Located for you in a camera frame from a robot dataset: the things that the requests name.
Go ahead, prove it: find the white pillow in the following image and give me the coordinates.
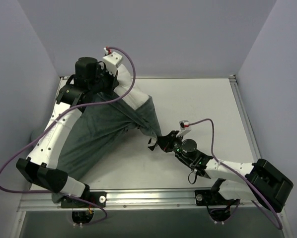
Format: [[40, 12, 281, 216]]
[[114, 64, 149, 110]]

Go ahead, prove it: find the dark green pillowcase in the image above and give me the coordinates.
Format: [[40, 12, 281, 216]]
[[30, 94, 161, 204]]

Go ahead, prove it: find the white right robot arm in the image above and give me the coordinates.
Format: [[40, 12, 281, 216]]
[[157, 131, 294, 213]]

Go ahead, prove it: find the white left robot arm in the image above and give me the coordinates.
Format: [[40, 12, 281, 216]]
[[16, 53, 123, 208]]

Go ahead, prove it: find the black loop strap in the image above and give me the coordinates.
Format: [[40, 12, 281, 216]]
[[187, 170, 200, 185]]

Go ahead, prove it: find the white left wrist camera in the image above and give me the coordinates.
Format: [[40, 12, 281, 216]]
[[102, 52, 123, 74]]

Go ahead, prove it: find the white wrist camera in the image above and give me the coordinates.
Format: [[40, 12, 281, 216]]
[[176, 120, 191, 137], [102, 52, 123, 74]]

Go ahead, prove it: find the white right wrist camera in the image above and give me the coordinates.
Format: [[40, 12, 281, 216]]
[[176, 120, 191, 137]]

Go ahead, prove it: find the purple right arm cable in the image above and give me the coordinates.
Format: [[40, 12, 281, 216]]
[[188, 118, 285, 231]]

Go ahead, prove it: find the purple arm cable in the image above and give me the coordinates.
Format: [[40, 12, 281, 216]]
[[188, 118, 285, 231], [0, 46, 137, 226]]

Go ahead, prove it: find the aluminium front frame rail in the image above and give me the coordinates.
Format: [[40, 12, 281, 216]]
[[17, 181, 255, 212]]

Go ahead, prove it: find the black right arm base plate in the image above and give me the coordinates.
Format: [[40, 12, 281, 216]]
[[194, 189, 237, 207]]

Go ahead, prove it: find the aluminium right side rail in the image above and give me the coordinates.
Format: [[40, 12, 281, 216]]
[[229, 75, 261, 161]]

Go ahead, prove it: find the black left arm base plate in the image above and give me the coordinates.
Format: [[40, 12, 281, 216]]
[[61, 191, 107, 208]]

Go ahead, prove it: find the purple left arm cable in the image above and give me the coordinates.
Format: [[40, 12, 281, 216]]
[[0, 46, 137, 226]]

